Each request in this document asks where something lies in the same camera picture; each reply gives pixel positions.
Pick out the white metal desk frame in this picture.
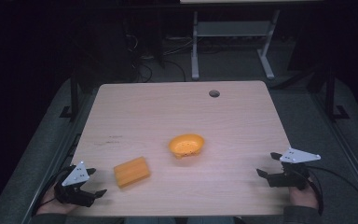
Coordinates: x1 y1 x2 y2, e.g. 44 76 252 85
190 9 282 82

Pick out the person's right hand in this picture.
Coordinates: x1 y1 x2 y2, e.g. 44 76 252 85
288 181 320 210

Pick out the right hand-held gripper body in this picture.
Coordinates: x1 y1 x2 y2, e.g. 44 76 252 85
267 147 322 191

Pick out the aluminium rail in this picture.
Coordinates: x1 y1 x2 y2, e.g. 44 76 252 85
20 88 99 224
309 91 358 208

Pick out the thick black right gripper cable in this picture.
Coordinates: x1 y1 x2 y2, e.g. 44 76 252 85
307 174 325 217

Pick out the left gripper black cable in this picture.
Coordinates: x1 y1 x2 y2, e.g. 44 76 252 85
31 166 76 217

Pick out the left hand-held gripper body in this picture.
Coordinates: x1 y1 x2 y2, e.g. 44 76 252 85
54 161 97 208

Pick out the bundle of floor cables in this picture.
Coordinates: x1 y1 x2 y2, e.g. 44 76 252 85
123 32 198 84

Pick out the orange ribbed block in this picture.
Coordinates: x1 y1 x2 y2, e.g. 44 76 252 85
113 156 151 189

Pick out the orange perforated soap dish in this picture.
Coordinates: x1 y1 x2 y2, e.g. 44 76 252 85
168 133 206 160

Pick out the thin black right gripper cable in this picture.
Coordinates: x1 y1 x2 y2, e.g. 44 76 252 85
306 165 358 204

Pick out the black metal stand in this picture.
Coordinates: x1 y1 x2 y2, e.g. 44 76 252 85
59 70 80 123
324 65 351 123

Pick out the person's left hand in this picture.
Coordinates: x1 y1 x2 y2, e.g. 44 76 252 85
35 183 79 216

